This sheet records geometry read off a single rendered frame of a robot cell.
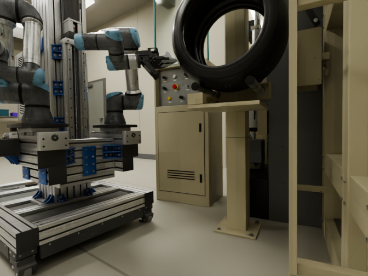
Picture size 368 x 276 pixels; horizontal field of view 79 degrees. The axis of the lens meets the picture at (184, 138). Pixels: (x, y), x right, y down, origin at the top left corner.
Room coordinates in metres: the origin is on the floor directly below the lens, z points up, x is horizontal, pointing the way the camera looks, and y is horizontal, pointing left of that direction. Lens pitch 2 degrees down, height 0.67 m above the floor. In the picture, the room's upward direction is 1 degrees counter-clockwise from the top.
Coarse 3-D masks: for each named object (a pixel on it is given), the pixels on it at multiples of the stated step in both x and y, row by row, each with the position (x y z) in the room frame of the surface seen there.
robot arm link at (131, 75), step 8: (128, 32) 1.40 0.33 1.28; (136, 32) 1.41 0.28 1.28; (128, 40) 1.41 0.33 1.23; (136, 40) 1.42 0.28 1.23; (128, 48) 1.43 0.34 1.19; (136, 48) 1.46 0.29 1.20; (128, 72) 1.51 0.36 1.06; (136, 72) 1.53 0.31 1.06; (128, 80) 1.53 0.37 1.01; (136, 80) 1.54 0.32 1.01; (128, 88) 1.55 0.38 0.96; (136, 88) 1.56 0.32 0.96; (128, 96) 1.56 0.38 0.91; (136, 96) 1.56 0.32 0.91; (128, 104) 1.57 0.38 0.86; (136, 104) 1.58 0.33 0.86
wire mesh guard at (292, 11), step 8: (296, 0) 0.52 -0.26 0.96; (296, 8) 0.52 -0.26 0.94; (296, 16) 0.52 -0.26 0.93; (296, 24) 0.52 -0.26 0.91; (296, 32) 0.52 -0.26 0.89; (296, 40) 0.52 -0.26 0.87; (296, 48) 0.52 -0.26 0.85; (296, 56) 0.52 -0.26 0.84; (296, 64) 0.52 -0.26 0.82; (296, 72) 0.52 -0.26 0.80; (296, 80) 0.52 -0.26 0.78; (296, 88) 0.52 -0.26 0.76; (296, 96) 0.52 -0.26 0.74; (296, 104) 0.52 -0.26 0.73; (296, 112) 0.52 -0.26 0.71; (296, 120) 0.52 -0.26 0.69; (296, 128) 0.52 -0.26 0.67; (296, 136) 0.52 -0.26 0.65; (296, 144) 0.52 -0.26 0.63; (296, 152) 0.52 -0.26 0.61; (296, 160) 0.52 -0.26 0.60; (296, 168) 0.52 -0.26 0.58; (296, 176) 0.52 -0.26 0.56; (296, 184) 0.52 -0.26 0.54; (296, 192) 0.52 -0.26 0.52; (296, 200) 0.52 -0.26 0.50; (296, 208) 0.52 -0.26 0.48; (296, 216) 0.52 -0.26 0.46; (296, 224) 0.52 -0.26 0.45; (296, 232) 0.52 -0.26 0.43; (296, 240) 0.52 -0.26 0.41; (296, 248) 0.52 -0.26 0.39; (296, 256) 0.52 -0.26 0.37; (296, 264) 0.52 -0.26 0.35; (296, 272) 0.52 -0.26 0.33
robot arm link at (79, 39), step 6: (102, 30) 1.35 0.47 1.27; (78, 36) 1.06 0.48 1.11; (84, 36) 1.06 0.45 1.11; (90, 36) 1.06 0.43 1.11; (96, 36) 1.06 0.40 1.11; (78, 42) 1.06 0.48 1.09; (84, 42) 1.06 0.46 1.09; (90, 42) 1.06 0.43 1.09; (96, 42) 1.06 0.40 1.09; (78, 48) 1.08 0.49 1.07; (84, 48) 1.08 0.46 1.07; (90, 48) 1.08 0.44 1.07; (96, 48) 1.09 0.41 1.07
